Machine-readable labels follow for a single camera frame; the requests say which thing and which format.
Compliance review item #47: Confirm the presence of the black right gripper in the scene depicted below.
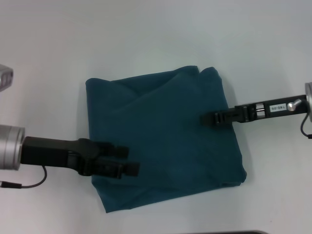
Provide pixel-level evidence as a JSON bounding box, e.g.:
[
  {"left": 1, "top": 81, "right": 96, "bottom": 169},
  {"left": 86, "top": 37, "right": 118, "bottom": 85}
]
[{"left": 200, "top": 94, "right": 308, "bottom": 128}]

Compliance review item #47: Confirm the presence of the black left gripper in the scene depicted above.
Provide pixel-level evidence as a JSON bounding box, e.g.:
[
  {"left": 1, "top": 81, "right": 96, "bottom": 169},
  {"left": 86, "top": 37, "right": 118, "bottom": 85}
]
[{"left": 20, "top": 136, "right": 141, "bottom": 180}]

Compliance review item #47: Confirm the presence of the teal t-shirt with cream lettering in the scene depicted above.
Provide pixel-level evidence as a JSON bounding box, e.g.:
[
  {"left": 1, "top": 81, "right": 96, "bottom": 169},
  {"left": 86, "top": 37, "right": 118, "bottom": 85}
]
[{"left": 85, "top": 64, "right": 248, "bottom": 214}]

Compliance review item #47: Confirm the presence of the dark flat edge object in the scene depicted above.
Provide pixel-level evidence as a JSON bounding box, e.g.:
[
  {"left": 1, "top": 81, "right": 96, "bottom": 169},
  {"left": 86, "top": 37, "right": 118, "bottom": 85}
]
[{"left": 214, "top": 230, "right": 266, "bottom": 234}]

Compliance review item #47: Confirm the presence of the grey left gripper cable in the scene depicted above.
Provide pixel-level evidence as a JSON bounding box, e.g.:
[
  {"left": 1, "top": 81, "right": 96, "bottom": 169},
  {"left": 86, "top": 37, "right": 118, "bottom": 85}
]
[{"left": 0, "top": 165, "right": 48, "bottom": 190}]

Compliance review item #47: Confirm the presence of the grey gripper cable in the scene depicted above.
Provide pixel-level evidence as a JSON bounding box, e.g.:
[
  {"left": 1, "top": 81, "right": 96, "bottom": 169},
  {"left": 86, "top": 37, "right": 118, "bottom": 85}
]
[
  {"left": 0, "top": 165, "right": 48, "bottom": 190},
  {"left": 287, "top": 98, "right": 312, "bottom": 140}
]

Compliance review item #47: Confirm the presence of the grey right gripper cable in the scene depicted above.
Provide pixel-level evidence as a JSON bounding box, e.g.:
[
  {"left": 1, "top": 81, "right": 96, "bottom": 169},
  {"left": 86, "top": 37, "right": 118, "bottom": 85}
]
[{"left": 287, "top": 98, "right": 312, "bottom": 140}]

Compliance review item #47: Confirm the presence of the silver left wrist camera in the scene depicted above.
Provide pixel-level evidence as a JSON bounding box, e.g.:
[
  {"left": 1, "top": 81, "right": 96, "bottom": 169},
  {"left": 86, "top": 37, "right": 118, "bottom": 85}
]
[{"left": 0, "top": 64, "right": 14, "bottom": 92}]

